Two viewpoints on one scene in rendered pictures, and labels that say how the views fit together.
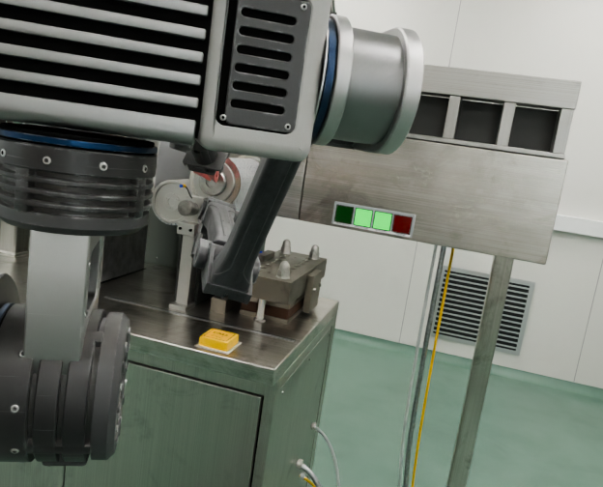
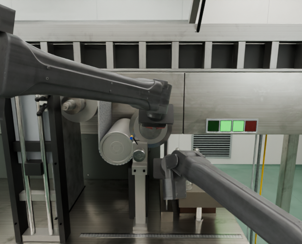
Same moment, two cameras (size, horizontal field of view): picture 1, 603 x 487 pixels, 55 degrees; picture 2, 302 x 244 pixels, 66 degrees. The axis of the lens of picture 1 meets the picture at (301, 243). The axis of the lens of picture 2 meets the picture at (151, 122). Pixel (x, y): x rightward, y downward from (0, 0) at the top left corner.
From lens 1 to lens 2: 91 cm
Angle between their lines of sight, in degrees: 14
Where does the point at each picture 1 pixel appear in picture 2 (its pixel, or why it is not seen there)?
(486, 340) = (288, 177)
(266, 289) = (206, 200)
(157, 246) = (86, 167)
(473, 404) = not seen: hidden behind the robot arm
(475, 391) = (285, 205)
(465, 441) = not seen: hidden behind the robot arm
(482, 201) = (297, 104)
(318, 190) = (194, 114)
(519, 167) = not seen: outside the picture
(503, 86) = not seen: outside the picture
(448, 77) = (271, 30)
